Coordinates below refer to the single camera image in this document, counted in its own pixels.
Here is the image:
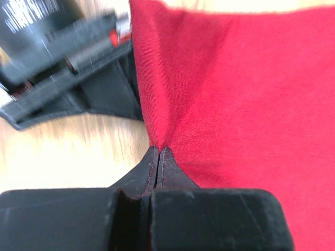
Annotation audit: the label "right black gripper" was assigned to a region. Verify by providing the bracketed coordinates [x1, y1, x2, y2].
[1, 1, 143, 130]

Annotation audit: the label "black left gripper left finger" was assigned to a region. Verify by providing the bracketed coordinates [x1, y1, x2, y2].
[1, 146, 159, 250]

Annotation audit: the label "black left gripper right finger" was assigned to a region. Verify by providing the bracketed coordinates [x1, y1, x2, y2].
[150, 148, 295, 250]

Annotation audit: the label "dark red t shirt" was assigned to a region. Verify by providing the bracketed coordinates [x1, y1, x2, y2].
[130, 1, 334, 250]

